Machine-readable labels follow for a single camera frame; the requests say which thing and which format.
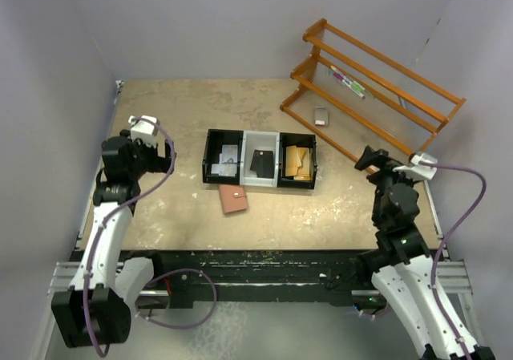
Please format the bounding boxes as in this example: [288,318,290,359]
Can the black cards pile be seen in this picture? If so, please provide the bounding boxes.
[249,149,275,179]

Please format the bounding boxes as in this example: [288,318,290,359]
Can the black bin with silver cards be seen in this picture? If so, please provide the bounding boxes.
[202,129,244,185]

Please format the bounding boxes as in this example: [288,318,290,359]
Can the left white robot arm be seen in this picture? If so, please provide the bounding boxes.
[50,131,176,358]

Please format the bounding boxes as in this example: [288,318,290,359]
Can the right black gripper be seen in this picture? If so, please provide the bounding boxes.
[353,145,416,224]

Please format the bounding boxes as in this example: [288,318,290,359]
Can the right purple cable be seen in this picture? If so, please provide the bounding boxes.
[430,165,488,360]

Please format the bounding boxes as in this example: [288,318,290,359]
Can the purple cable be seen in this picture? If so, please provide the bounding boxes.
[430,165,488,360]
[82,115,220,358]

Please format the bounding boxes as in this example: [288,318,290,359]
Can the orange wooden rack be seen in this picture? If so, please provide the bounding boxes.
[280,18,466,160]

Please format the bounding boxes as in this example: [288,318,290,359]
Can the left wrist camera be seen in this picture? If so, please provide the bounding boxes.
[128,115,160,148]

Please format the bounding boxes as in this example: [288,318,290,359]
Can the white bin with black cards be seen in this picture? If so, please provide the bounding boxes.
[240,131,280,188]

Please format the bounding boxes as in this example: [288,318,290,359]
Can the silver cards pile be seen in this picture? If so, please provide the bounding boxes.
[211,144,239,176]

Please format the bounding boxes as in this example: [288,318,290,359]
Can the black bin with gold cards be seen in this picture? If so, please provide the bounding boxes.
[277,132,317,190]

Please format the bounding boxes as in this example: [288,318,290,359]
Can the markers on rack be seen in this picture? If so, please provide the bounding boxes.
[329,66,366,99]

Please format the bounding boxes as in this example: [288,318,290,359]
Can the gold cards pile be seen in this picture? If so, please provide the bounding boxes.
[284,145,313,181]

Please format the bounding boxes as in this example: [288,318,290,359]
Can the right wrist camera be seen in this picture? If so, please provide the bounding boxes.
[406,152,438,181]

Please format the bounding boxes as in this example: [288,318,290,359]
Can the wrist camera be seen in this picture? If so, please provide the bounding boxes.
[406,152,438,181]
[128,115,160,148]

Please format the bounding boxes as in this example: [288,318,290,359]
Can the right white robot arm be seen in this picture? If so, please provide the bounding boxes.
[354,146,495,359]

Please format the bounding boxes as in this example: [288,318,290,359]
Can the small white red box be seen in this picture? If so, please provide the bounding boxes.
[313,107,329,127]

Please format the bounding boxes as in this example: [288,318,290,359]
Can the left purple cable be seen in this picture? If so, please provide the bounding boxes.
[82,115,220,358]

